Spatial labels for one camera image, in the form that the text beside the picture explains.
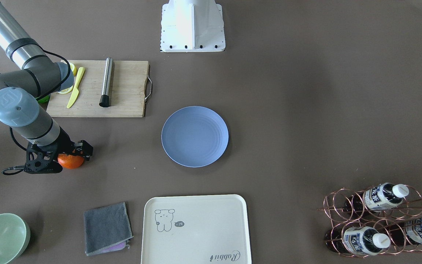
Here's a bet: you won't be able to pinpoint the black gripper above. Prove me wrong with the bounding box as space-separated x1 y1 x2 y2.
25 127 93 174

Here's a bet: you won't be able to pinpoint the orange fruit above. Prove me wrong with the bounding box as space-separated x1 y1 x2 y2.
58 153 85 169

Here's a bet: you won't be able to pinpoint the blue plate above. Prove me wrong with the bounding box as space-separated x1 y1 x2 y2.
161 106 230 168

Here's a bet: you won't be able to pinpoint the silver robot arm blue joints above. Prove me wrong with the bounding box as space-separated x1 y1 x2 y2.
0 2 74 140

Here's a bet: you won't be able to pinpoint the green lime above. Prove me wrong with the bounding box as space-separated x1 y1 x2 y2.
37 95 51 104

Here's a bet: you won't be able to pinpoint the lower lemon slice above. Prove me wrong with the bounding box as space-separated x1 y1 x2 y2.
57 85 74 95

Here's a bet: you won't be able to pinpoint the lemon slice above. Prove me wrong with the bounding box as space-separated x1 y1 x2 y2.
69 62 78 76
57 85 74 95

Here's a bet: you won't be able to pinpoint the yellow plastic knife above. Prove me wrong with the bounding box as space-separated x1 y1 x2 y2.
66 67 86 109

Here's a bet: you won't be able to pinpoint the steel cylinder with black tip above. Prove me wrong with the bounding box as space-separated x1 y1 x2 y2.
99 57 114 107

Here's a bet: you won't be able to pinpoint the wooden cutting board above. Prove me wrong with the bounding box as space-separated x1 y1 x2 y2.
47 60 149 118

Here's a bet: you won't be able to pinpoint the upper lemon slice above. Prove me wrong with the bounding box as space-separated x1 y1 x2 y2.
69 62 78 76

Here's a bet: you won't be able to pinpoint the grey folded cloth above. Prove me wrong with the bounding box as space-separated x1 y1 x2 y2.
83 202 134 257

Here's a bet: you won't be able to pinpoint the green bowl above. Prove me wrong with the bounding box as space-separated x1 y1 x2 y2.
0 213 31 264

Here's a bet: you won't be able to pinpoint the cream tray with bear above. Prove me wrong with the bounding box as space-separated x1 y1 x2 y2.
141 194 252 264

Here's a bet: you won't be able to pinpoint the lower bottle in rack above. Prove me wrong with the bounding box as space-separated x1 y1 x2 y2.
387 217 422 246
325 227 391 257

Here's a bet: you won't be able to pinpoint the bottle in rack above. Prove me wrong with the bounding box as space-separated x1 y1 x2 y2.
343 183 409 217
325 227 391 257
387 217 422 246

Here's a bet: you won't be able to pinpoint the upper bottle in rack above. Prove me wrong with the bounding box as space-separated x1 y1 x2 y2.
343 183 409 217

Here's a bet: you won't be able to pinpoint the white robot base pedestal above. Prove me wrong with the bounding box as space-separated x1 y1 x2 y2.
160 0 226 52

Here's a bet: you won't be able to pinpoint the copper wire bottle rack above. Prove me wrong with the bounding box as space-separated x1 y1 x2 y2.
322 183 422 258

